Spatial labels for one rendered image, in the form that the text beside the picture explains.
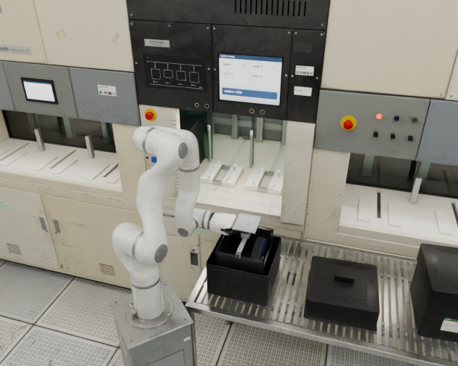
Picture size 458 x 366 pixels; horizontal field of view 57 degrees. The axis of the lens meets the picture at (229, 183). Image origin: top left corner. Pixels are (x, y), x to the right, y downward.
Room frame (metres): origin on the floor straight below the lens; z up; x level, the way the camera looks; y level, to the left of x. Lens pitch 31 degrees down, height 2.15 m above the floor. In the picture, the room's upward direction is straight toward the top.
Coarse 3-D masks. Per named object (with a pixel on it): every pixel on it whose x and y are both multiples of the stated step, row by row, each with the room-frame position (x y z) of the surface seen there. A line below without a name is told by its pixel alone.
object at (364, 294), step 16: (320, 256) 1.49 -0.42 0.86; (320, 272) 1.39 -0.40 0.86; (336, 272) 1.38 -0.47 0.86; (352, 272) 1.38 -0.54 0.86; (368, 272) 1.39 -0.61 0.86; (320, 288) 1.29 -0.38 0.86; (336, 288) 1.29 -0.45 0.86; (352, 288) 1.29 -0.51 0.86; (368, 288) 1.29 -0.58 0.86; (320, 304) 1.21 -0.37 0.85; (336, 304) 1.20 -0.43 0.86; (352, 304) 1.20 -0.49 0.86; (368, 304) 1.20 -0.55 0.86; (320, 320) 1.21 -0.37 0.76; (336, 320) 1.20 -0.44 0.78; (352, 320) 1.18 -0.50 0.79; (368, 320) 1.17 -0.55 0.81
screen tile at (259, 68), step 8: (256, 64) 1.85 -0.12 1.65; (264, 64) 1.84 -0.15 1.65; (256, 72) 1.85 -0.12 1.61; (264, 72) 1.83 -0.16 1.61; (272, 72) 1.82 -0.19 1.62; (256, 80) 1.84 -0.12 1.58; (264, 80) 1.83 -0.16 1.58; (272, 80) 1.82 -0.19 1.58; (264, 88) 1.83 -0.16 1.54; (272, 88) 1.82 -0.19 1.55
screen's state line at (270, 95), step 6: (222, 90) 1.89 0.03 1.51; (228, 90) 1.88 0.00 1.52; (234, 90) 1.87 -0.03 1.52; (240, 90) 1.87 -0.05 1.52; (246, 90) 1.86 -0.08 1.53; (252, 90) 1.85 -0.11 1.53; (246, 96) 1.86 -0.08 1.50; (252, 96) 1.85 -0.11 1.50; (258, 96) 1.84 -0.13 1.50; (264, 96) 1.83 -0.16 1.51; (270, 96) 1.82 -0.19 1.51; (276, 96) 1.82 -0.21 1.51
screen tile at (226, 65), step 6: (222, 66) 1.89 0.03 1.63; (228, 66) 1.88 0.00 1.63; (234, 66) 1.87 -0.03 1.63; (240, 66) 1.87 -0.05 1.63; (246, 66) 1.86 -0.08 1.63; (222, 72) 1.89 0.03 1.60; (246, 72) 1.86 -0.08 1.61; (222, 78) 1.89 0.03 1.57; (228, 78) 1.88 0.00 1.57; (234, 78) 1.87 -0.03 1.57; (240, 78) 1.87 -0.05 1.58; (246, 78) 1.86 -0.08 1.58; (222, 84) 1.89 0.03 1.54; (228, 84) 1.88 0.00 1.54; (234, 84) 1.87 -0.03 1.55; (240, 84) 1.87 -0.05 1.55; (246, 84) 1.86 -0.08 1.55
